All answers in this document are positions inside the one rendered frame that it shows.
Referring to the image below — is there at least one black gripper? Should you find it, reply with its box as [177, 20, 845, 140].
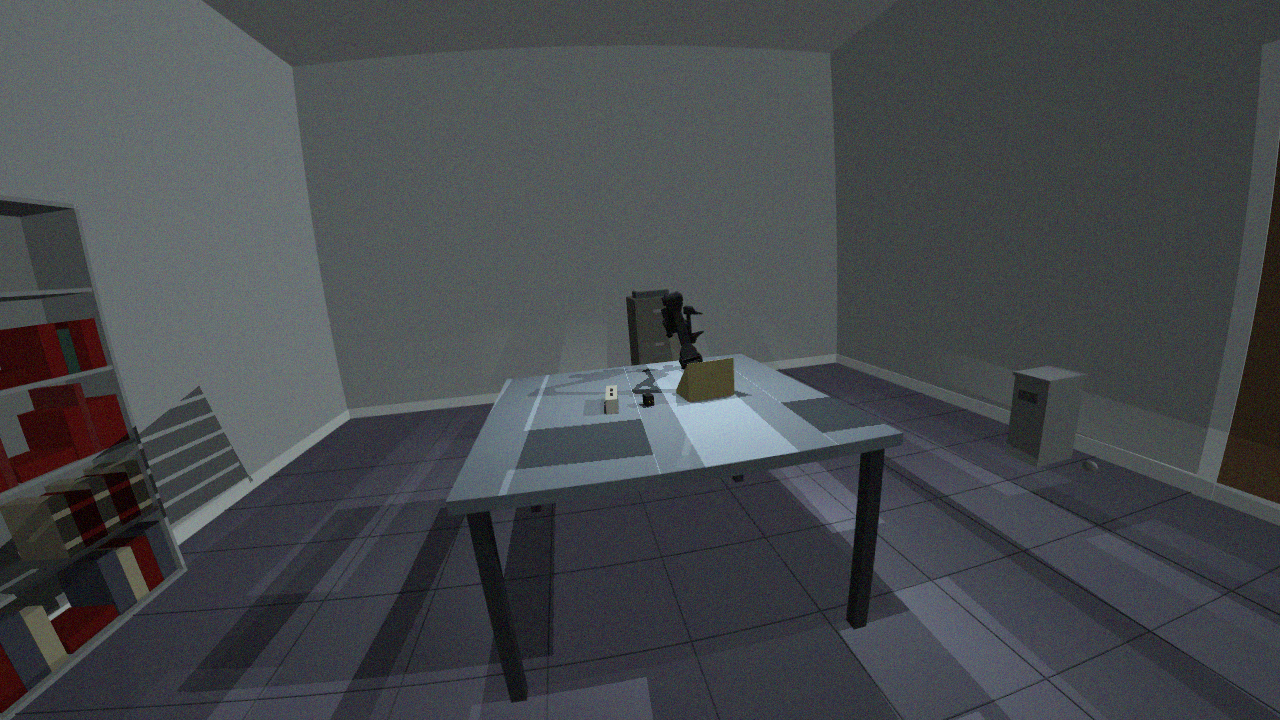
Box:
[684, 306, 705, 345]

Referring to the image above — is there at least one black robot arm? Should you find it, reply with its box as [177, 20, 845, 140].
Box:
[660, 291, 703, 370]

